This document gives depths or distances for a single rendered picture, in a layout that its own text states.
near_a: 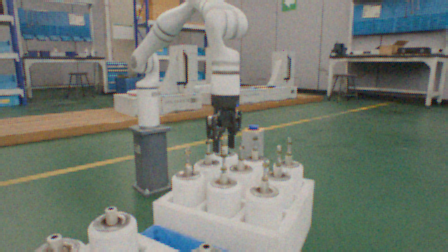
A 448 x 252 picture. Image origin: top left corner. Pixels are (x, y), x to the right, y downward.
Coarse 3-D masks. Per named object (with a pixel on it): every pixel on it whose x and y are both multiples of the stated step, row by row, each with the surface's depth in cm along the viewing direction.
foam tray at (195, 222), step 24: (168, 192) 88; (312, 192) 96; (168, 216) 79; (192, 216) 75; (216, 216) 74; (240, 216) 74; (288, 216) 74; (216, 240) 73; (240, 240) 69; (264, 240) 66; (288, 240) 68
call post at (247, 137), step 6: (246, 132) 113; (252, 132) 112; (258, 132) 111; (246, 138) 113; (252, 138) 112; (258, 138) 111; (246, 144) 114; (252, 144) 113; (258, 144) 112; (246, 150) 114; (258, 150) 113
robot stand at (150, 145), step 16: (128, 128) 126; (160, 128) 123; (144, 144) 121; (160, 144) 124; (144, 160) 122; (160, 160) 126; (144, 176) 124; (160, 176) 127; (144, 192) 125; (160, 192) 127
